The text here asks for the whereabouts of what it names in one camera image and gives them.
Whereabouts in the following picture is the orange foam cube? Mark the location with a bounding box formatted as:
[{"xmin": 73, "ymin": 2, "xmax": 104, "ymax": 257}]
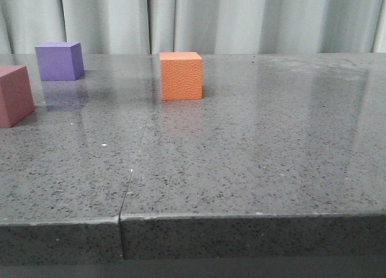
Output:
[{"xmin": 159, "ymin": 52, "xmax": 203, "ymax": 100}]

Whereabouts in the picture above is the grey pleated curtain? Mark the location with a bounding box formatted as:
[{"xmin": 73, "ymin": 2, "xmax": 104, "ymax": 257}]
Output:
[{"xmin": 1, "ymin": 0, "xmax": 385, "ymax": 54}]

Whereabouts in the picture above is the purple foam cube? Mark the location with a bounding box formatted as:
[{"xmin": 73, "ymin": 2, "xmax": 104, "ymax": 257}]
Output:
[{"xmin": 35, "ymin": 42, "xmax": 85, "ymax": 81}]

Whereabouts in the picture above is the pink foam cube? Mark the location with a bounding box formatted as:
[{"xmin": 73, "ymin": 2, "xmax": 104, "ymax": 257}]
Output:
[{"xmin": 1, "ymin": 65, "xmax": 34, "ymax": 128}]

